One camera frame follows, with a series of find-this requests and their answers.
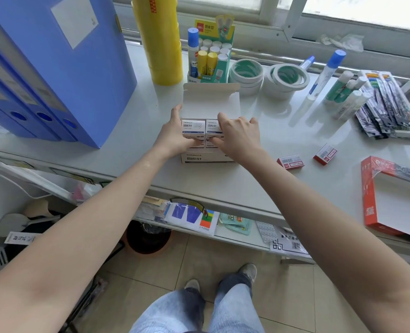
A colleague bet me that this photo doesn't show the person's right hand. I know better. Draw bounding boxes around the person's right hand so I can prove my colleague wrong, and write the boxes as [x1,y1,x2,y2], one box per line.
[211,111,266,167]

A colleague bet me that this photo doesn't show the person's left hand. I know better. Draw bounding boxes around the person's left hand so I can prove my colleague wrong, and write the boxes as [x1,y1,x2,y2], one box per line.
[151,104,204,160]

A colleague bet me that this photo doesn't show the white paper clip carton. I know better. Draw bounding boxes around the white paper clip carton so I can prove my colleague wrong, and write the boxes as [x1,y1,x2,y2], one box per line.
[180,82,242,165]

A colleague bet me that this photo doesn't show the small red box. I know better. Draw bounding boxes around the small red box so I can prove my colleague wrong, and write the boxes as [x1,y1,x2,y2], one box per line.
[277,154,305,170]
[313,143,339,166]

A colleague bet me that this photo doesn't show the red large cardboard box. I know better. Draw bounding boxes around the red large cardboard box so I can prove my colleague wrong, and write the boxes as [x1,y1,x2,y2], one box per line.
[360,155,410,242]

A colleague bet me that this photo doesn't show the person's left forearm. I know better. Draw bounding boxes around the person's left forearm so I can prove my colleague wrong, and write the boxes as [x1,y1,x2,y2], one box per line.
[0,143,174,333]

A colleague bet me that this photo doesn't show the person's right forearm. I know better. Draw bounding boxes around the person's right forearm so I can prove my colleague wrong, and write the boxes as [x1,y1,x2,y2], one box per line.
[241,148,410,333]

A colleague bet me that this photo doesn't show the person's right shoe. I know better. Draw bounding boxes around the person's right shoe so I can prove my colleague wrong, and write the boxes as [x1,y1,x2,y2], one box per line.
[238,263,258,283]

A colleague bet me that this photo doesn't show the person's right leg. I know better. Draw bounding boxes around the person's right leg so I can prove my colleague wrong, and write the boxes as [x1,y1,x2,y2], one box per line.
[208,272,265,333]

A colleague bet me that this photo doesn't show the person's leg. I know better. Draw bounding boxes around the person's leg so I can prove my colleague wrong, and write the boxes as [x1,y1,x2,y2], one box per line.
[128,289,205,333]
[208,272,265,333]

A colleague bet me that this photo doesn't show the person's left leg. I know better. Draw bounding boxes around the person's left leg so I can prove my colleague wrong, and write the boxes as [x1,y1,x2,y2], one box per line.
[128,289,205,333]

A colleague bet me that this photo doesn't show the stack of white tape rolls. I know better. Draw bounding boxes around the stack of white tape rolls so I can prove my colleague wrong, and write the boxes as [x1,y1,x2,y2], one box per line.
[228,58,265,98]
[262,63,310,100]

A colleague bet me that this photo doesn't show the green glue display box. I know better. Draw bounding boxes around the green glue display box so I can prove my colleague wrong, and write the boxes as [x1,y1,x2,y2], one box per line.
[187,14,235,84]

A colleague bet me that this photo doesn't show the yellow glue stick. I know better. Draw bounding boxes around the yellow glue stick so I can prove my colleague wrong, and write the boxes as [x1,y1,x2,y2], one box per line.
[207,52,218,77]
[197,50,208,79]

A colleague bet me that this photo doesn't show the stack of clear packets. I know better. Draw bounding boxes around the stack of clear packets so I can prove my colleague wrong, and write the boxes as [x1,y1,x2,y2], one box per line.
[135,196,169,222]

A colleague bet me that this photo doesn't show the teal packets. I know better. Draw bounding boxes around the teal packets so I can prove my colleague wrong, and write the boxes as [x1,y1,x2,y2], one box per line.
[218,213,253,236]

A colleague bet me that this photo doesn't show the blue white paper pack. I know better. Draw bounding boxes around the blue white paper pack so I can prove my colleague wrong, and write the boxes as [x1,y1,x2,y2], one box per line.
[163,201,220,236]

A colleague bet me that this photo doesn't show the blue file box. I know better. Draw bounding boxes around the blue file box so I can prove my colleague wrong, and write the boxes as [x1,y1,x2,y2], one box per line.
[0,97,36,138]
[0,34,78,142]
[0,65,62,141]
[0,0,138,149]

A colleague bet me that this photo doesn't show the yellow film roll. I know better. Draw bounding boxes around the yellow film roll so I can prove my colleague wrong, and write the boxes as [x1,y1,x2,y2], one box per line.
[131,0,184,86]

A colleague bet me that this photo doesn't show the white dotted sheet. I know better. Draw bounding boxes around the white dotted sheet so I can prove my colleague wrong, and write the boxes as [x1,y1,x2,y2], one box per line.
[255,221,280,244]

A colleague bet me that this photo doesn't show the group of white capped glue sticks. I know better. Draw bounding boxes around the group of white capped glue sticks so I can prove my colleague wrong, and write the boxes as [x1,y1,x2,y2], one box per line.
[199,38,233,84]

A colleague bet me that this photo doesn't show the pink plastic bag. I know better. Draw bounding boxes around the pink plastic bag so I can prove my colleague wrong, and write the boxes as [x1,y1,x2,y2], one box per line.
[71,183,101,204]

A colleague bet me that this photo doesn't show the black trash bin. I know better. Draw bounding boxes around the black trash bin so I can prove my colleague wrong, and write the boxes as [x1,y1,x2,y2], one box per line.
[125,220,173,255]

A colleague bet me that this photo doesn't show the green label glue stick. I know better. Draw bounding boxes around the green label glue stick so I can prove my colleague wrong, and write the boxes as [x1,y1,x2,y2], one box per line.
[324,70,355,101]
[334,79,358,104]

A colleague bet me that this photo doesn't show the white glue stick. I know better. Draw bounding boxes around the white glue stick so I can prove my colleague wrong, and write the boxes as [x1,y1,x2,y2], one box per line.
[333,90,364,119]
[340,92,373,123]

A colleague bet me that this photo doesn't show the clear bag with patterned paper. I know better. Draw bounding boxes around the clear bag with patterned paper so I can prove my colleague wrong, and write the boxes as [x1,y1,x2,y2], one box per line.
[270,226,311,259]

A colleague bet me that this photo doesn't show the crumpled clear plastic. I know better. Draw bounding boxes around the crumpled clear plastic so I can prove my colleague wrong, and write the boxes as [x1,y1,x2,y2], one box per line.
[317,33,364,52]

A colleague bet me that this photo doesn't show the stack of black pen packets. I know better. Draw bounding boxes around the stack of black pen packets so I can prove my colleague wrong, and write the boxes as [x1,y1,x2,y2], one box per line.
[354,73,410,139]

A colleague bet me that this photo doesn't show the white tray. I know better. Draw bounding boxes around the white tray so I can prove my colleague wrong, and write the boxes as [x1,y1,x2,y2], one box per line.
[357,69,410,140]

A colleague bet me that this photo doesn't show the white dustpan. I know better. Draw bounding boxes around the white dustpan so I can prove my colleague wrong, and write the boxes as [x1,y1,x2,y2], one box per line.
[0,213,60,238]

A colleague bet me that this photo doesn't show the white window frame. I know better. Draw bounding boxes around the white window frame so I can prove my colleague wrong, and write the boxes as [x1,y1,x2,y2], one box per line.
[111,0,410,79]

